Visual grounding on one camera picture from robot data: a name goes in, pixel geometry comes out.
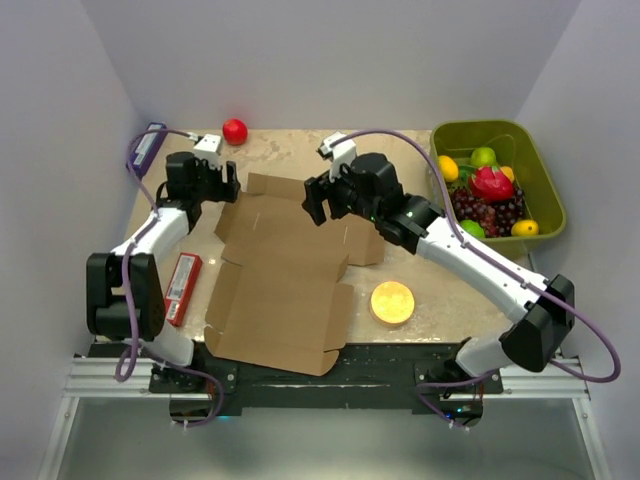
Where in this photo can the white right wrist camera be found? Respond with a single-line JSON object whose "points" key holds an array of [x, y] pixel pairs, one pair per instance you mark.
{"points": [[338, 150]]}

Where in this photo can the red apple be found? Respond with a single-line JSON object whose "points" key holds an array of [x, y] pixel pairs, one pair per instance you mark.
{"points": [[235, 132]]}

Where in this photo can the purple rectangular box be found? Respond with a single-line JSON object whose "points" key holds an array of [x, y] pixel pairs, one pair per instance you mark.
{"points": [[146, 148]]}

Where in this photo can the yellow lemon upper left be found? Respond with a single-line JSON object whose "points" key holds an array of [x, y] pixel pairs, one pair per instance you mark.
{"points": [[448, 168]]}

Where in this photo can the green fruit lower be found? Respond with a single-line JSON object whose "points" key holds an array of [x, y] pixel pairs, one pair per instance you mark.
{"points": [[473, 228]]}

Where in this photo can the green lime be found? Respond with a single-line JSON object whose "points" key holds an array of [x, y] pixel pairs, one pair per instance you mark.
{"points": [[483, 156]]}

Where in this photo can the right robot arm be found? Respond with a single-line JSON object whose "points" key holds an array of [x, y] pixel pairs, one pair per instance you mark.
{"points": [[538, 308]]}

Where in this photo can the round yellow biscuit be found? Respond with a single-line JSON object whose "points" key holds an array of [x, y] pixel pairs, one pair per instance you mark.
{"points": [[392, 304]]}

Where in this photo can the green plastic bin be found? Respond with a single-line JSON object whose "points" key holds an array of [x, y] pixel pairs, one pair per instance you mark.
{"points": [[514, 148]]}

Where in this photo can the aluminium rail frame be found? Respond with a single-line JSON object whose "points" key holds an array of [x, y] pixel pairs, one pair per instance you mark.
{"points": [[91, 376]]}

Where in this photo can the purple grape bunch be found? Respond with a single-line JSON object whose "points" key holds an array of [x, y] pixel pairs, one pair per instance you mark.
{"points": [[496, 219]]}

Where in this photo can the brown cardboard box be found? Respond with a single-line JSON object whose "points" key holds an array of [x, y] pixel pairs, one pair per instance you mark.
{"points": [[279, 300]]}

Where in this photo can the yellow mango lower right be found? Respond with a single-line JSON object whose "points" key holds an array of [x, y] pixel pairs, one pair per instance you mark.
{"points": [[525, 228]]}

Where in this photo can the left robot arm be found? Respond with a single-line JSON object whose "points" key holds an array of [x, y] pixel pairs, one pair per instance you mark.
{"points": [[124, 297]]}

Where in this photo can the orange fruit behind dragonfruit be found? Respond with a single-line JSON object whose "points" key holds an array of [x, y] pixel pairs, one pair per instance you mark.
{"points": [[508, 172]]}

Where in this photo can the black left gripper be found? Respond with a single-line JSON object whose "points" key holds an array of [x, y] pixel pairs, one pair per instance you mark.
{"points": [[226, 192]]}

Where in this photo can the red rectangular box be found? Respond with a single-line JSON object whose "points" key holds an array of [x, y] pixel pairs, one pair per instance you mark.
{"points": [[181, 287]]}

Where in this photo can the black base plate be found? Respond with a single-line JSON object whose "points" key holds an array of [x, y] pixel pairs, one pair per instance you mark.
{"points": [[377, 376]]}

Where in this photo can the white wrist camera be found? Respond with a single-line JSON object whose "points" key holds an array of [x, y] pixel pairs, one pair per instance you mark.
{"points": [[208, 147], [338, 150]]}

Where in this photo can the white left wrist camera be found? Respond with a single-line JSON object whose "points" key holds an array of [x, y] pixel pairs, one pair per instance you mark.
{"points": [[208, 147]]}

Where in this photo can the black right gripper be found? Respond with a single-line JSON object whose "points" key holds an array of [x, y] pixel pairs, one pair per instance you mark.
{"points": [[315, 187]]}

